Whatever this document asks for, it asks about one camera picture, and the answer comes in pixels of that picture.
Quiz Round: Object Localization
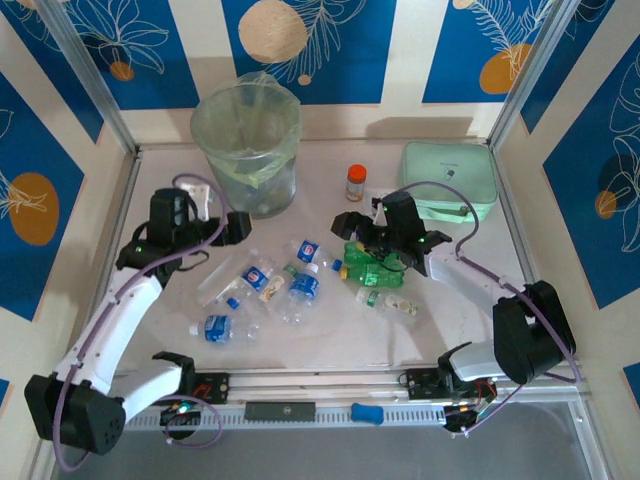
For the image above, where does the large Pepsi label bottle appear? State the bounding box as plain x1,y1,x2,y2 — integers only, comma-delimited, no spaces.
196,248,279,307

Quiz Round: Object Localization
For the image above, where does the clear bottle blue label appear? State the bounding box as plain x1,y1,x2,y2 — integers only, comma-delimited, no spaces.
275,262,322,326
188,313,261,344

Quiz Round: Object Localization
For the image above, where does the clear bottle green label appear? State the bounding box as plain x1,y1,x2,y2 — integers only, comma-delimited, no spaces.
354,287,421,321

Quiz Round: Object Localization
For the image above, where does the clear plastic waste bin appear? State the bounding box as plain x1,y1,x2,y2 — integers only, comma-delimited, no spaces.
189,82,303,220

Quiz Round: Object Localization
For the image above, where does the orange capped pill bottle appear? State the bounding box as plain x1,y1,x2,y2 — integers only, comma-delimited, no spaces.
346,164,368,202

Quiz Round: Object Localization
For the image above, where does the mint green zip pouch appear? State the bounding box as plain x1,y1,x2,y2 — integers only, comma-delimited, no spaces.
398,141,500,224

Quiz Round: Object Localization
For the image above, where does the black flat device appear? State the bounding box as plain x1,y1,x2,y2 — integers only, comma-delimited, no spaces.
243,401,317,420

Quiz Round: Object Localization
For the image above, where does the blue bone shaped object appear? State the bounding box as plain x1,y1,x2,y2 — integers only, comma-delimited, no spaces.
350,402,385,424

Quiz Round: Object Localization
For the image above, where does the left base circuit board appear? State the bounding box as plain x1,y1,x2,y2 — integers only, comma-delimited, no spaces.
159,397,204,427

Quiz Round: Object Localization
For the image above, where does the base circuit board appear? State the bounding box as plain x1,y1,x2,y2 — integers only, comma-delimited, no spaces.
159,397,204,427
442,397,495,434

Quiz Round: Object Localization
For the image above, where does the right base circuit board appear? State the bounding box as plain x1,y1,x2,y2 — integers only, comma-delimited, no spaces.
442,397,495,434

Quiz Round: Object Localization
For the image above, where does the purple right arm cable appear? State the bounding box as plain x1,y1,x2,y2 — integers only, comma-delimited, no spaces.
392,180,584,440

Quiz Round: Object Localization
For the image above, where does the aluminium side rail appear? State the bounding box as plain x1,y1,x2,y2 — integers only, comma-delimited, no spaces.
49,145,145,375
489,145,564,366

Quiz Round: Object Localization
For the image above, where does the aluminium front rail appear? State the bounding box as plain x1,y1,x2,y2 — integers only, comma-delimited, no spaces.
42,367,596,411

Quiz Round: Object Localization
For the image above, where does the aluminium frame post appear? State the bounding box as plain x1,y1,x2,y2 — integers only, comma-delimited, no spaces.
37,0,140,154
487,0,581,151

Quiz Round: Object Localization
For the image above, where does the white slotted cable duct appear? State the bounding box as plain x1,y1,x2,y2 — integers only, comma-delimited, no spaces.
62,405,584,435

